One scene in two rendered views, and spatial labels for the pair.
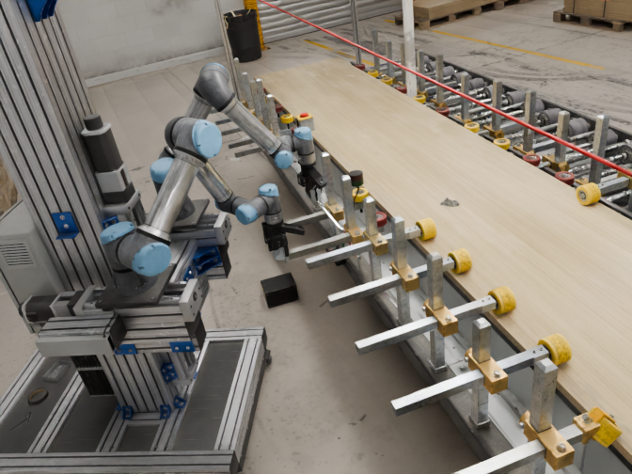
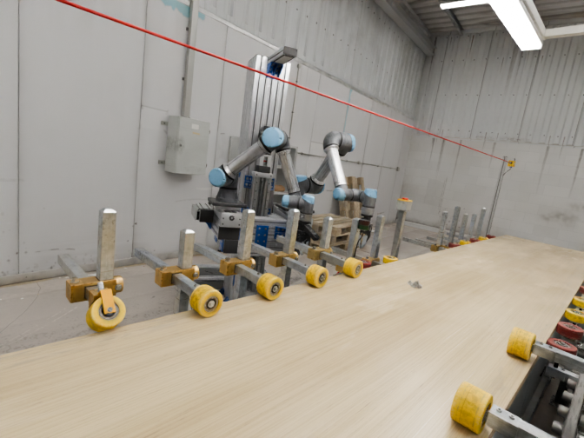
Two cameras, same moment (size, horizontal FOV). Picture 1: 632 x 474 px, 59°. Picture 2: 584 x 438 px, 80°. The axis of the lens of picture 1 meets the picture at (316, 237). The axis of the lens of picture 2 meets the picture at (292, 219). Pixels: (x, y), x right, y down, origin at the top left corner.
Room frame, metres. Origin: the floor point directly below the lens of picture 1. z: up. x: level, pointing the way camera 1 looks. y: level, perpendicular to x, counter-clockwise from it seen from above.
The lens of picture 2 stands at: (0.77, -1.52, 1.38)
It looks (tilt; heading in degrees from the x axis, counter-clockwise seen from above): 10 degrees down; 57
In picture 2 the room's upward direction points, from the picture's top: 8 degrees clockwise
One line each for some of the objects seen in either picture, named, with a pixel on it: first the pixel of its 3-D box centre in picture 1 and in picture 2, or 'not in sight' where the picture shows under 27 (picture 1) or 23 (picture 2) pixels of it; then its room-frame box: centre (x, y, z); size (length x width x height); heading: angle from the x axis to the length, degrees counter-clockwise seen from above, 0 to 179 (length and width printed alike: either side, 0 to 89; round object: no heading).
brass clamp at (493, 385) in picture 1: (485, 369); (177, 275); (1.07, -0.40, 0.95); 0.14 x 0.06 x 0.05; 14
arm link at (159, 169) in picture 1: (166, 177); (298, 183); (2.14, 0.57, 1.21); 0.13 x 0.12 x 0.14; 1
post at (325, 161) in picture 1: (331, 199); (374, 254); (2.31, -0.10, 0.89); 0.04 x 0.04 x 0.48; 14
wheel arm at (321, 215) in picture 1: (322, 215); (359, 258); (2.25, -0.04, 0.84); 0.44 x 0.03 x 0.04; 104
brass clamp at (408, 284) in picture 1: (403, 274); (283, 258); (1.56, -0.28, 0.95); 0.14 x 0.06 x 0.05; 14
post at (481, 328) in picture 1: (480, 385); (182, 296); (1.09, -0.39, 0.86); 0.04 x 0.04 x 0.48; 14
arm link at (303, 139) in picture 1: (303, 141); (369, 197); (2.27, -0.01, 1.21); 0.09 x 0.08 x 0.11; 91
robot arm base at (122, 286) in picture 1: (132, 271); (228, 194); (1.64, 0.65, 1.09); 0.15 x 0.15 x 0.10
